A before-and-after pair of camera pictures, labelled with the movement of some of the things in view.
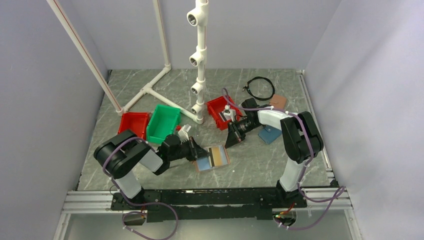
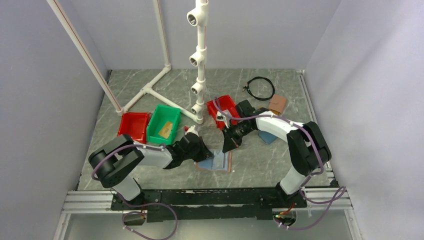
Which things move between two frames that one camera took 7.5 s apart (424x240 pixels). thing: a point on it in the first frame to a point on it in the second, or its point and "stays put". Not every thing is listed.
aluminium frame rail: x=335 y=199 stays put
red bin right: x=217 y=105 stays put
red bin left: x=136 y=121 stays put
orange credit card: x=217 y=158 to x=166 y=130
